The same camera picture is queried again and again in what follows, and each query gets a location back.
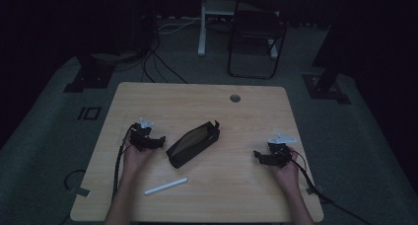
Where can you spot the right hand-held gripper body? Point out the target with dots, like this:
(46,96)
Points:
(281,152)

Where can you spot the grey table grommet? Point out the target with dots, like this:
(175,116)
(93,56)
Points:
(235,98)

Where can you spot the black folding chair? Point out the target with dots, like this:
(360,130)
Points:
(258,24)

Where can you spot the person's right hand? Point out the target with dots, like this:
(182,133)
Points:
(288,174)

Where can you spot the person's left hand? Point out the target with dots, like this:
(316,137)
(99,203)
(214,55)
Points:
(135,162)

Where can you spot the grey tape strip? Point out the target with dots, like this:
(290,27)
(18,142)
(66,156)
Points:
(314,189)
(79,191)

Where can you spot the black stand with base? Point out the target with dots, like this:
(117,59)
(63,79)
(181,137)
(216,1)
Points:
(90,73)
(327,83)

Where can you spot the black pencil case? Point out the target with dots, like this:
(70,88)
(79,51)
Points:
(193,144)

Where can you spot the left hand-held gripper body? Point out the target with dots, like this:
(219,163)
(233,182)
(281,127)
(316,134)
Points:
(142,133)

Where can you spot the white pen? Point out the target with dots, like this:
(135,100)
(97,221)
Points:
(166,186)

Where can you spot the white desk leg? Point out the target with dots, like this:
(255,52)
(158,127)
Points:
(203,27)

